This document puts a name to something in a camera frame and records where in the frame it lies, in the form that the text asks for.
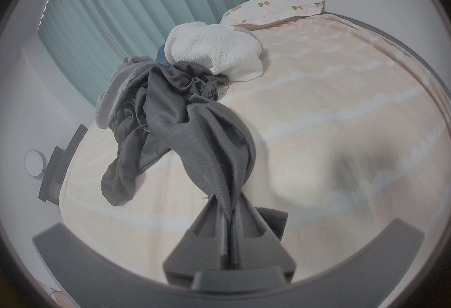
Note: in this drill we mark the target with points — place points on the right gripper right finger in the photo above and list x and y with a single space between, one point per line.
260 246

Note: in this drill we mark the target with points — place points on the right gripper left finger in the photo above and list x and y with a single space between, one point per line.
201 243

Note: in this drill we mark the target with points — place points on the black T-shirt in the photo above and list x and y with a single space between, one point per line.
211 144

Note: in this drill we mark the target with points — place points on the bed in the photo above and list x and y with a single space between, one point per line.
334 130

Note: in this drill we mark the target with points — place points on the pile of clothes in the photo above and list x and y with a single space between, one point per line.
215 49

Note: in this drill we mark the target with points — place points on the round white disc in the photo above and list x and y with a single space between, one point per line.
34 164

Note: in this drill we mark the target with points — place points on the white printed pillow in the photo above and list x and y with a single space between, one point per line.
274 9

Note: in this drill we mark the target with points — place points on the blue-green curtain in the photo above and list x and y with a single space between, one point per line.
141 7

